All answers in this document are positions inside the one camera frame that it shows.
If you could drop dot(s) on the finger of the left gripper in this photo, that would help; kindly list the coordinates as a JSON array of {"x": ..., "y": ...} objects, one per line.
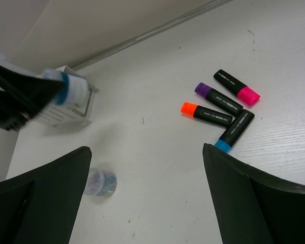
[{"x": 23, "y": 97}]

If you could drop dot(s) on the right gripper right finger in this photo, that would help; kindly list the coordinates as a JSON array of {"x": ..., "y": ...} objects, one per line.
[{"x": 253, "y": 206}]

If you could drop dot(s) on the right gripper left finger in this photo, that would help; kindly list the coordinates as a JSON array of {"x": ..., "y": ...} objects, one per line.
[{"x": 40, "y": 206}]

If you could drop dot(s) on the blue white tape roll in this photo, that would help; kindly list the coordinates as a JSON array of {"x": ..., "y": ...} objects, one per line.
[{"x": 75, "y": 92}]

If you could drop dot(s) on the clear jar of paper clips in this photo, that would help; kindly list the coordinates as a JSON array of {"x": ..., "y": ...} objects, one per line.
[{"x": 100, "y": 183}]

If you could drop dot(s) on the white two-compartment organizer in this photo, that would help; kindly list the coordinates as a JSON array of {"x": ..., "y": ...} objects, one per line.
[{"x": 54, "y": 115}]

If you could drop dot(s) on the pink highlighter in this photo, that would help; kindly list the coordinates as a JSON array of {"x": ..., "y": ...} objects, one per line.
[{"x": 236, "y": 87}]

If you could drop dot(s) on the orange highlighter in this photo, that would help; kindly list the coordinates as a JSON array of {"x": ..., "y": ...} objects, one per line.
[{"x": 206, "y": 115}]

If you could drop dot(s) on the purple highlighter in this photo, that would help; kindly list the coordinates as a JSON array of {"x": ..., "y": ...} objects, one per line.
[{"x": 218, "y": 99}]

